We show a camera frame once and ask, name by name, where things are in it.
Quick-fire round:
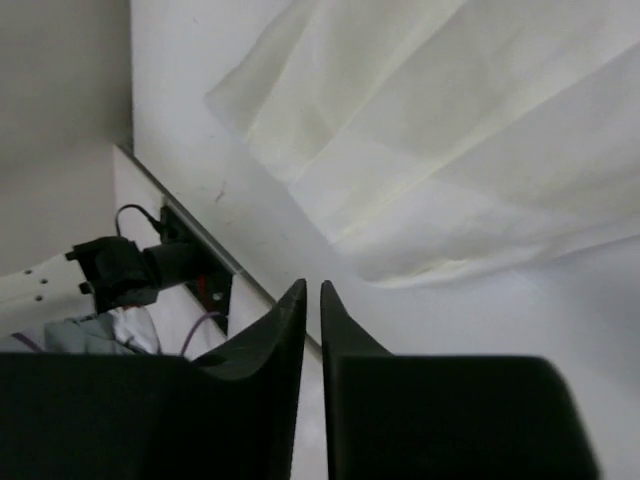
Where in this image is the white pleated skirt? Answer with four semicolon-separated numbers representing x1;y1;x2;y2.
206;1;639;288

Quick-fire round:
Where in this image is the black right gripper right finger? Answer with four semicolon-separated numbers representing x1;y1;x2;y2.
320;282;600;479

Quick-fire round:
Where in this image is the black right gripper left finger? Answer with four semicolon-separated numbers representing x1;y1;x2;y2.
1;280;306;479

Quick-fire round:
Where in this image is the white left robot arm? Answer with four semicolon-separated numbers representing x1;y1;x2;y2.
1;236;205;335

